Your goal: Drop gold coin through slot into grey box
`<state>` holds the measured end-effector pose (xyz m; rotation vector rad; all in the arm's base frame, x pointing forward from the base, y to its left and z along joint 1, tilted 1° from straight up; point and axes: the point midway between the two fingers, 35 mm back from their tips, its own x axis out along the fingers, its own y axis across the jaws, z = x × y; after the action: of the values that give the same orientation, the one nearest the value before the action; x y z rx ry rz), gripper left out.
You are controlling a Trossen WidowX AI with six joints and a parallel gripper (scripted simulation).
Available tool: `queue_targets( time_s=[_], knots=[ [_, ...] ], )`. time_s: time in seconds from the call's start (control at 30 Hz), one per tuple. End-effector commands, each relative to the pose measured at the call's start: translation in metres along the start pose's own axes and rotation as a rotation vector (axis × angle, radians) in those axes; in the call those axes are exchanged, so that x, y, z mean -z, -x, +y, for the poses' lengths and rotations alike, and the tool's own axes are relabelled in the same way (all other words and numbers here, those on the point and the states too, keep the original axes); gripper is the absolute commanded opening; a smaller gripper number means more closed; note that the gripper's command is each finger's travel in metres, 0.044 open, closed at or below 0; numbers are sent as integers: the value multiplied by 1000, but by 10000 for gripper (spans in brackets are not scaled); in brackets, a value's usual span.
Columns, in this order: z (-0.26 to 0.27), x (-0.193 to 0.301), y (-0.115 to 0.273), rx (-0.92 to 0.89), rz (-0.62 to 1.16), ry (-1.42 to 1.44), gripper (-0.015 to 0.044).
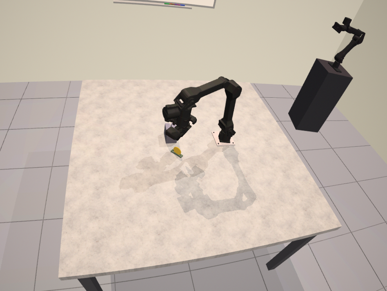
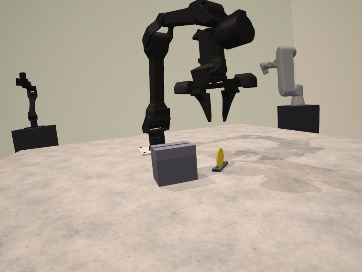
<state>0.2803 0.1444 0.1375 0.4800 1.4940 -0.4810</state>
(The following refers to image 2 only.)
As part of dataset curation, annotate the gold coin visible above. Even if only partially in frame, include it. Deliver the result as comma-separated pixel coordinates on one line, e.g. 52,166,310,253
216,148,224,168

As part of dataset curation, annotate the dark green rectangular holder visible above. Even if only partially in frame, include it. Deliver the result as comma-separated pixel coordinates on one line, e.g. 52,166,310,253
212,161,228,172

